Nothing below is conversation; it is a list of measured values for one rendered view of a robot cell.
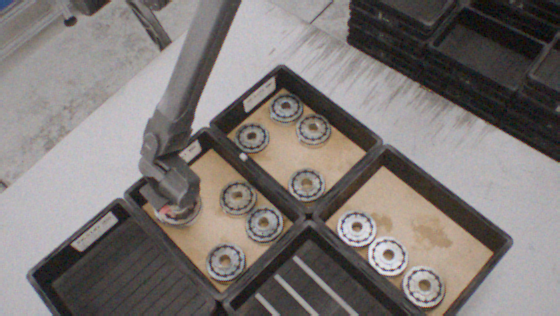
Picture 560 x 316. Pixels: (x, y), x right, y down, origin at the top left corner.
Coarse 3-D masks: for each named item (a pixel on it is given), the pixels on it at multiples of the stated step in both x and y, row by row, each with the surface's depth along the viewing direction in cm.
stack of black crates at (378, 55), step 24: (360, 0) 209; (384, 0) 200; (408, 0) 213; (432, 0) 213; (456, 0) 201; (360, 24) 221; (384, 24) 209; (408, 24) 201; (432, 24) 192; (360, 48) 232; (384, 48) 222; (408, 48) 211; (408, 72) 222
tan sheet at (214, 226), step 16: (208, 160) 142; (224, 160) 142; (208, 176) 140; (224, 176) 139; (240, 176) 139; (208, 192) 137; (256, 192) 136; (144, 208) 136; (208, 208) 135; (160, 224) 134; (192, 224) 133; (208, 224) 133; (224, 224) 132; (240, 224) 132; (288, 224) 131; (176, 240) 131; (192, 240) 131; (208, 240) 130; (224, 240) 130; (240, 240) 130; (192, 256) 129; (256, 256) 128; (224, 288) 124
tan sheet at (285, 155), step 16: (256, 112) 149; (304, 112) 148; (272, 128) 146; (288, 128) 146; (272, 144) 143; (288, 144) 143; (336, 144) 142; (352, 144) 142; (256, 160) 141; (272, 160) 141; (288, 160) 141; (304, 160) 140; (320, 160) 140; (336, 160) 140; (352, 160) 139; (288, 176) 138; (336, 176) 137
